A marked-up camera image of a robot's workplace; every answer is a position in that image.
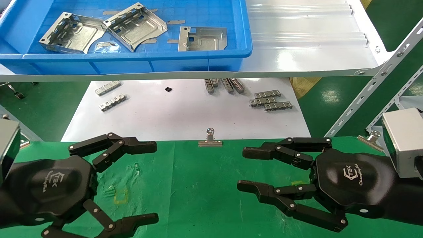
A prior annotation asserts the green table cloth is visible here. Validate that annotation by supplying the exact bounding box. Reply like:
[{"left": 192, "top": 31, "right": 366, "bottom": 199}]
[{"left": 0, "top": 136, "right": 423, "bottom": 238}]

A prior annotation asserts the grey metal frame leg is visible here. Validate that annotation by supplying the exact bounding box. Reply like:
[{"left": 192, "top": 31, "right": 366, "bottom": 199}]
[{"left": 0, "top": 105, "right": 44, "bottom": 142}]

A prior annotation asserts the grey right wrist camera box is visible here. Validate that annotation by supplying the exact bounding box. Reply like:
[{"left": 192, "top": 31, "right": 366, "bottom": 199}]
[{"left": 382, "top": 107, "right": 423, "bottom": 179}]

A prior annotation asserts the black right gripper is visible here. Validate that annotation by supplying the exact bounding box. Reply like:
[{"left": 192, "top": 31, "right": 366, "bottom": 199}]
[{"left": 237, "top": 137, "right": 401, "bottom": 232}]

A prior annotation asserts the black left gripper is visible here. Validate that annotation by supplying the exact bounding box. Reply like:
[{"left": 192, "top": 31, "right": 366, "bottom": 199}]
[{"left": 6, "top": 133, "right": 159, "bottom": 238}]

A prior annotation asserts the flat sheet metal part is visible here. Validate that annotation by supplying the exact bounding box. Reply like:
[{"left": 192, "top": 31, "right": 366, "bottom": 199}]
[{"left": 178, "top": 26, "right": 228, "bottom": 52}]

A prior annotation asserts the black caster wheel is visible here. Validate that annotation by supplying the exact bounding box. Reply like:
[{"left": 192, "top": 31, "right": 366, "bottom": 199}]
[{"left": 7, "top": 84, "right": 25, "bottom": 100}]

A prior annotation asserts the yellow woven bag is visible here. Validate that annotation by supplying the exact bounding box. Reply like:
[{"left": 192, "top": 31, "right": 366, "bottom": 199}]
[{"left": 290, "top": 77, "right": 323, "bottom": 100}]

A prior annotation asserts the white paper sheet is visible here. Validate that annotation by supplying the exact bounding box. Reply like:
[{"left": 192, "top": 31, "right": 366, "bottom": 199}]
[{"left": 61, "top": 78, "right": 311, "bottom": 142}]

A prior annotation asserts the white slotted angle bar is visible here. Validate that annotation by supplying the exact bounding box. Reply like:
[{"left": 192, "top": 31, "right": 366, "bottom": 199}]
[
  {"left": 365, "top": 65, "right": 423, "bottom": 133},
  {"left": 325, "top": 18, "right": 423, "bottom": 137}
]

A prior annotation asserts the blue plastic bin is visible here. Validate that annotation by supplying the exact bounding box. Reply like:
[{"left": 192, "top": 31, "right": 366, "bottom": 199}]
[{"left": 0, "top": 0, "right": 253, "bottom": 75}]

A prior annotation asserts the small clear plastic bag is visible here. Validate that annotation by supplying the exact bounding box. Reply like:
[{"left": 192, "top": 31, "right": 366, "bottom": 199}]
[{"left": 94, "top": 41, "right": 120, "bottom": 54}]

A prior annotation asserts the white metal shelf board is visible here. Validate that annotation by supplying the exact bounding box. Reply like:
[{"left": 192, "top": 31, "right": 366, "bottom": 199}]
[{"left": 0, "top": 0, "right": 394, "bottom": 82}]

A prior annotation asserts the bent sheet metal part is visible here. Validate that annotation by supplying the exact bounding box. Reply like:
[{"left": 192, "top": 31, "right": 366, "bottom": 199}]
[
  {"left": 103, "top": 2, "right": 168, "bottom": 53},
  {"left": 39, "top": 12, "right": 108, "bottom": 54}
]

